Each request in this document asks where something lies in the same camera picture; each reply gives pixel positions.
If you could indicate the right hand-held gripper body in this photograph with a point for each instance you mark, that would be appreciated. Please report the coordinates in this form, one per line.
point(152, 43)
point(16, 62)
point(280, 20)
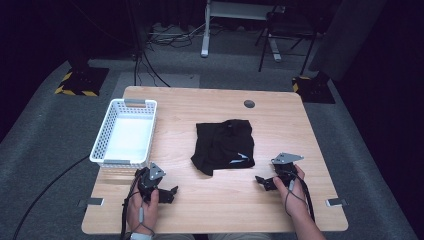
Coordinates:
point(286, 166)

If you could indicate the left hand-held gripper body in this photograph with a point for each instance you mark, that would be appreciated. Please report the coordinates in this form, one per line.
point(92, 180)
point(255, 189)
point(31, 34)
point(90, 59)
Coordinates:
point(146, 185)

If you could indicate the black printed t-shirt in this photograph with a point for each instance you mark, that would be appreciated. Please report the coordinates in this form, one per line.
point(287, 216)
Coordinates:
point(226, 145)

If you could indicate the white plastic basket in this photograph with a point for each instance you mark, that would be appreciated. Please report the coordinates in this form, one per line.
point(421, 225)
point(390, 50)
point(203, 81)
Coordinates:
point(126, 136)

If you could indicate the person's left hand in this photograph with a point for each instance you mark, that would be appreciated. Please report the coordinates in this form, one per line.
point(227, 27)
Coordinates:
point(141, 213)

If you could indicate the person's right hand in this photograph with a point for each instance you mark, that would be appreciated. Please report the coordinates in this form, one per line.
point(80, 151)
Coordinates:
point(295, 200)

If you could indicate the white wristband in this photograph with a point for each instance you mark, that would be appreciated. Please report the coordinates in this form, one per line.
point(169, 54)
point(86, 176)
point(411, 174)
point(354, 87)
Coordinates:
point(140, 237)

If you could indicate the grey round table grommet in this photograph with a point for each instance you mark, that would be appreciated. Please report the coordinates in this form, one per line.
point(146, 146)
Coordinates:
point(249, 104)

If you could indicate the black yellow-striped stand base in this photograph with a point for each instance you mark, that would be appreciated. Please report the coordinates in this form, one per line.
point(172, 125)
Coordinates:
point(81, 81)
point(313, 88)

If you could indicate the black folding stand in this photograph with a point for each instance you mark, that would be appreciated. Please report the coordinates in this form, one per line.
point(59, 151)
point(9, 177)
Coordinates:
point(266, 43)

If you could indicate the grey curtain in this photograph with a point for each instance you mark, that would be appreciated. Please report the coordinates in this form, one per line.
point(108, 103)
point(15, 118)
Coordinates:
point(346, 36)

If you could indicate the white desk frame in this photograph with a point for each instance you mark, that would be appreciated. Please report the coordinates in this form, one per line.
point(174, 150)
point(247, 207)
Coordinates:
point(205, 40)

